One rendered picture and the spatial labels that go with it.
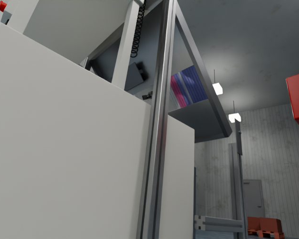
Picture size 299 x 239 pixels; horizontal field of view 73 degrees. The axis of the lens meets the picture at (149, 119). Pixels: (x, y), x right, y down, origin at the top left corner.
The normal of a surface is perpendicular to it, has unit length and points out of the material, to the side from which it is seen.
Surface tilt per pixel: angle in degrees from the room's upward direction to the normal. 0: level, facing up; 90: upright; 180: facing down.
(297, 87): 90
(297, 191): 90
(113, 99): 90
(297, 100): 90
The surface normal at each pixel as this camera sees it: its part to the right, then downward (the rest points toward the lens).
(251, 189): -0.58, -0.40
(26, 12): 0.69, -0.23
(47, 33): -0.11, 0.91
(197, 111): -0.58, 0.38
